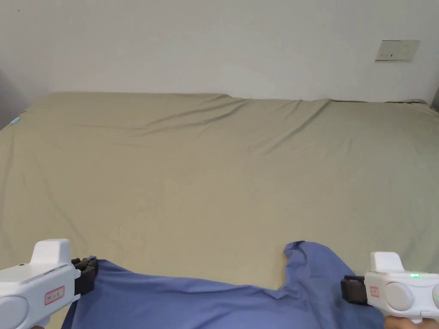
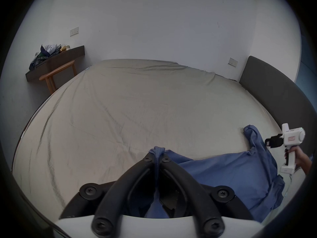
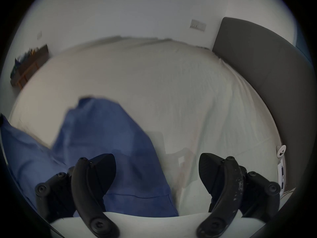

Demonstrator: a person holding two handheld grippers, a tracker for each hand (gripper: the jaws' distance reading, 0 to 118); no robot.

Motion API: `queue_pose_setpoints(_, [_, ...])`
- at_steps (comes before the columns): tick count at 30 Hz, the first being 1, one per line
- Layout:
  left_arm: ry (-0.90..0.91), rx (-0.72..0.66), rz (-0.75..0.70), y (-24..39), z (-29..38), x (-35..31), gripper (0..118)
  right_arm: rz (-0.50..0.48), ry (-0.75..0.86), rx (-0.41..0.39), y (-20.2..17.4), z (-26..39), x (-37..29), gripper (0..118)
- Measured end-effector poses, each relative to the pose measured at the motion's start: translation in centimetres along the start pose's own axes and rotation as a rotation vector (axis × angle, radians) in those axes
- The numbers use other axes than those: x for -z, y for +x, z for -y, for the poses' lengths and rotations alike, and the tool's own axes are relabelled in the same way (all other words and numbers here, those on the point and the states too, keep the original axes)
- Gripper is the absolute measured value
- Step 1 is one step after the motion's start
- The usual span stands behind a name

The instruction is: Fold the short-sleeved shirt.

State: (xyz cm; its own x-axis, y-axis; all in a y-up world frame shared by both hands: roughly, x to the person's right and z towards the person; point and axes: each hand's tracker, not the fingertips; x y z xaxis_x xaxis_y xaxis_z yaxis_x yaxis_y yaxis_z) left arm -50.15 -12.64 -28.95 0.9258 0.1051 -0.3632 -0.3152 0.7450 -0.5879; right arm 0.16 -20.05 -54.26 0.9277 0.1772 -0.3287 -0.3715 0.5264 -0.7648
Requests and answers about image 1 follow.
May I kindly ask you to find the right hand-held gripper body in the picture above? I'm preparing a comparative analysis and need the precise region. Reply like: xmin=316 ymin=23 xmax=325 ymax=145
xmin=340 ymin=251 xmax=439 ymax=324

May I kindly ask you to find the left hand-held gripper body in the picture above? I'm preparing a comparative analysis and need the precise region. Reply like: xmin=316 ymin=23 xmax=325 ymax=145
xmin=0 ymin=239 xmax=96 ymax=329

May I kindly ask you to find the blue shirt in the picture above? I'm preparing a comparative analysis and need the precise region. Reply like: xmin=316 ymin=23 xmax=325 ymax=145
xmin=63 ymin=240 xmax=386 ymax=329

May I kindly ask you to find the person's right hand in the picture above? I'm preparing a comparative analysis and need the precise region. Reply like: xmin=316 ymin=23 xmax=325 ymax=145
xmin=384 ymin=315 xmax=439 ymax=329

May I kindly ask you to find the bed with beige sheet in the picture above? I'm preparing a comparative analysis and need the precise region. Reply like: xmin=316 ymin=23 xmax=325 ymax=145
xmin=0 ymin=92 xmax=439 ymax=329

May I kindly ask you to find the white wall socket panel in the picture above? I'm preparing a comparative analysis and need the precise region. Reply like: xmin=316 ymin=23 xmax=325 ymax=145
xmin=375 ymin=39 xmax=421 ymax=62

